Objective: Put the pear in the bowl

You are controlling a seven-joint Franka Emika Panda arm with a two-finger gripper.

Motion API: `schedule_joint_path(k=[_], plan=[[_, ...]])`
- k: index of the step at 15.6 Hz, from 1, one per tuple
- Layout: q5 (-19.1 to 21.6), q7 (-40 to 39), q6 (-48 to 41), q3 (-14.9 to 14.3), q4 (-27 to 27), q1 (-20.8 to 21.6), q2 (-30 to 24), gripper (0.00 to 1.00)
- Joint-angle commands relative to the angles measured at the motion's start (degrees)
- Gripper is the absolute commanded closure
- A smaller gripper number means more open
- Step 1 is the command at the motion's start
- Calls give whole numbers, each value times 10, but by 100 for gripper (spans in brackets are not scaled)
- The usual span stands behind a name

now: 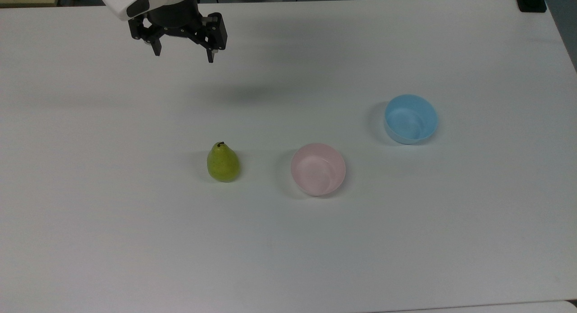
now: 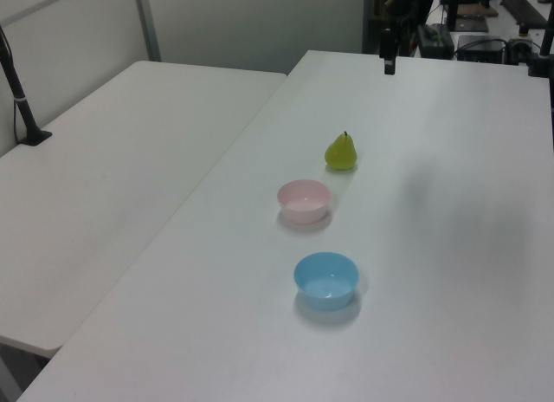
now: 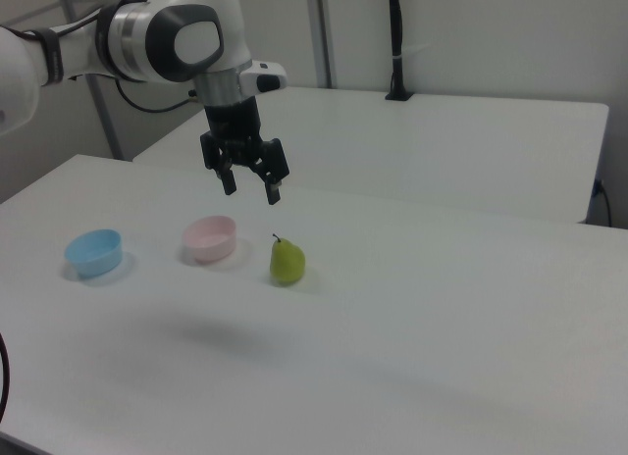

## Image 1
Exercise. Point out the green pear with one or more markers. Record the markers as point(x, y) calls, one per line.
point(223, 164)

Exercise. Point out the blue plastic bowl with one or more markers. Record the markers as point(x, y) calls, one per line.
point(411, 120)

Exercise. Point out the black table clamp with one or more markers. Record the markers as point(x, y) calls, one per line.
point(532, 4)

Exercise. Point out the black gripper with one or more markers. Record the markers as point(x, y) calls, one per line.
point(173, 17)

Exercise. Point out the pink plastic bowl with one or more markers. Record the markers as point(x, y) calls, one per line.
point(318, 171)

